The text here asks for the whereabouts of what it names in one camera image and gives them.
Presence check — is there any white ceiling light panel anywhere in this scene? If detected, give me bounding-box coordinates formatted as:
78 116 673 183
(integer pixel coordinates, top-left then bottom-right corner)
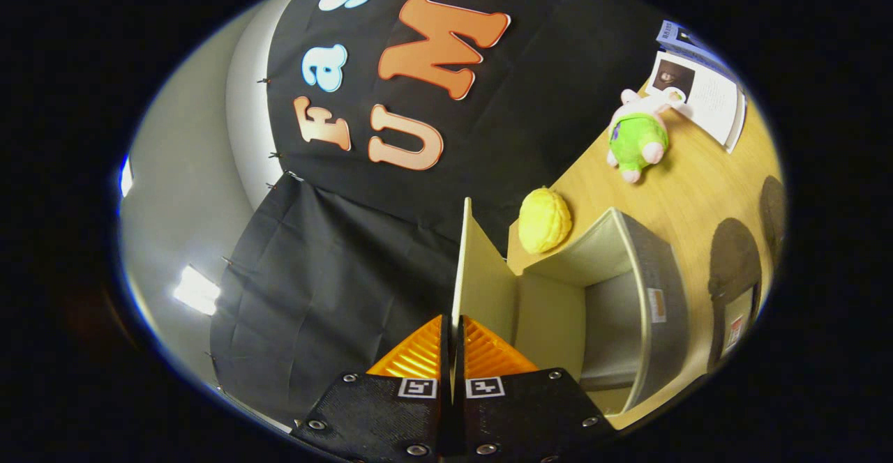
174 266 220 316

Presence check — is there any pink plush toy green outfit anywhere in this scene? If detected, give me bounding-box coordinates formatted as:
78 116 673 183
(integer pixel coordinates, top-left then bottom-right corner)
606 88 688 183

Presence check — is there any brown fuzzy shoe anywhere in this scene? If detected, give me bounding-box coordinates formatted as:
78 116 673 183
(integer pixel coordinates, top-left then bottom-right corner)
759 176 788 268
708 218 763 373

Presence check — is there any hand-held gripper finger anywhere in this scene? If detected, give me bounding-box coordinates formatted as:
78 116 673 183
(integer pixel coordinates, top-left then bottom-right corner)
292 314 454 460
455 315 618 460

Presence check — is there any grey fabric storage box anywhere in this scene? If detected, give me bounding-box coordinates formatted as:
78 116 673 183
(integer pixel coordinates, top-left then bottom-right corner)
452 197 691 430

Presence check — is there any white book with portrait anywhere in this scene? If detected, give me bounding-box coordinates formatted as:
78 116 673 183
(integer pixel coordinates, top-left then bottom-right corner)
645 50 747 153

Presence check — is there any blue cover book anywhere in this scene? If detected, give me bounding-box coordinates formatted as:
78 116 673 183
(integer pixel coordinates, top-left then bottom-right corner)
656 20 740 84

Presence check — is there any yellow plush toy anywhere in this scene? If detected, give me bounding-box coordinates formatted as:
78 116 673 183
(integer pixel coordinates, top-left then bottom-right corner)
518 186 573 255

